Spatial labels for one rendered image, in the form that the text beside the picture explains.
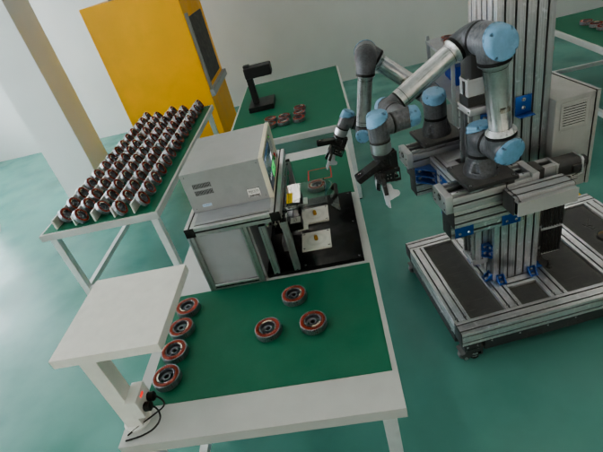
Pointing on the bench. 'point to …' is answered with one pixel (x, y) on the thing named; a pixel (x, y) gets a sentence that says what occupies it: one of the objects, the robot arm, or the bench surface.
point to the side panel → (228, 258)
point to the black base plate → (345, 222)
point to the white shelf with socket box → (123, 336)
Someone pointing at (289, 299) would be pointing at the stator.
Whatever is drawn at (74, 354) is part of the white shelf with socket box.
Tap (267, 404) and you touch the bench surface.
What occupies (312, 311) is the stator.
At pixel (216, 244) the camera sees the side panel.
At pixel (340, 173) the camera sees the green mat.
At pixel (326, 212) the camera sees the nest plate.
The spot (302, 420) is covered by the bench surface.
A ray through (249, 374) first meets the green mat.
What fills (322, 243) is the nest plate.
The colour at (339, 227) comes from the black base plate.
